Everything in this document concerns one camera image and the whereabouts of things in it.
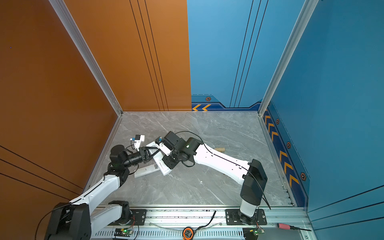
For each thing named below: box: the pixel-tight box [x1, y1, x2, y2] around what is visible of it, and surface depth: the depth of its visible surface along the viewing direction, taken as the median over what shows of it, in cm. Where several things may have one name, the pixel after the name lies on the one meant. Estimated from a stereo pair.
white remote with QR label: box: [134, 163, 161, 179], surface depth 90 cm
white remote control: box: [145, 141, 172, 176], surface depth 75 cm
